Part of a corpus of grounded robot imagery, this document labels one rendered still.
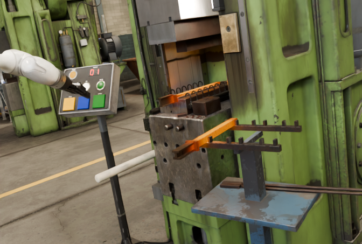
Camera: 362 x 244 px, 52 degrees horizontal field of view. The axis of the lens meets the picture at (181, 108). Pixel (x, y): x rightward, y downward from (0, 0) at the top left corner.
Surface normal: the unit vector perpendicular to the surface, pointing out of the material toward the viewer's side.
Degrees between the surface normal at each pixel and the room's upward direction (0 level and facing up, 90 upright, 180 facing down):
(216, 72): 90
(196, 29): 90
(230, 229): 90
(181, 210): 90
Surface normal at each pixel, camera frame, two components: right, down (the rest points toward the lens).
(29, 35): 0.53, 0.07
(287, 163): 0.70, 0.04
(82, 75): -0.36, -0.28
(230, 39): -0.70, 0.25
